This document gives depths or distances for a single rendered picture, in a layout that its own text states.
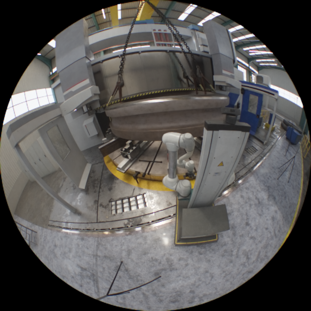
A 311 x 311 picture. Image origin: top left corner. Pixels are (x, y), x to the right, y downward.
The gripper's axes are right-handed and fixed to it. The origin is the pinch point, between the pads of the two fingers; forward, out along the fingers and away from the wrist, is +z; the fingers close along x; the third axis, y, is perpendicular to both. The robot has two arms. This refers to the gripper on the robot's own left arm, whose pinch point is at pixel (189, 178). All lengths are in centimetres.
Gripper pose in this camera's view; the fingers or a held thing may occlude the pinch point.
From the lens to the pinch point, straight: 163.8
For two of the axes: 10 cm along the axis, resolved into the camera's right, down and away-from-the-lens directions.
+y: 1.3, -6.4, 7.6
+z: 1.6, 7.7, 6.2
